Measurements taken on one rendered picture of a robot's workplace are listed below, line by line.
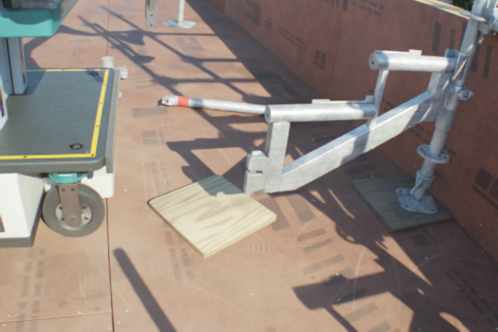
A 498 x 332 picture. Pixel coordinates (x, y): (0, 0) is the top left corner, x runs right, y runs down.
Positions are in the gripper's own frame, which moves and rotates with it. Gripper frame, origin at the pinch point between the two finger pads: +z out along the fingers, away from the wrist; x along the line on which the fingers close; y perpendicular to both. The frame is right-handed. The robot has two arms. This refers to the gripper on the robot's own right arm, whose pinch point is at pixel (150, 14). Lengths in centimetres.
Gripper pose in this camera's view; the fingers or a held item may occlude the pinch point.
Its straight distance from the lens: 110.4
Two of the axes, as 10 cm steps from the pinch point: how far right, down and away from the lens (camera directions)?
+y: -9.6, 0.3, -2.8
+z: -1.2, 8.7, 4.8
